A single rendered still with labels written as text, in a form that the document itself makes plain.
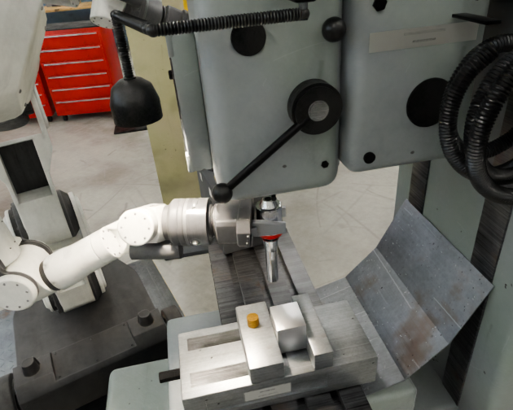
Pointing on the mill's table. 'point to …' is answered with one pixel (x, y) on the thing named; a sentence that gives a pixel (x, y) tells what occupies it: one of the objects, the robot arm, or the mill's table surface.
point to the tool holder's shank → (271, 259)
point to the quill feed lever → (311, 126)
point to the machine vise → (338, 332)
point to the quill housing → (265, 94)
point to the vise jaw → (260, 344)
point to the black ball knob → (334, 29)
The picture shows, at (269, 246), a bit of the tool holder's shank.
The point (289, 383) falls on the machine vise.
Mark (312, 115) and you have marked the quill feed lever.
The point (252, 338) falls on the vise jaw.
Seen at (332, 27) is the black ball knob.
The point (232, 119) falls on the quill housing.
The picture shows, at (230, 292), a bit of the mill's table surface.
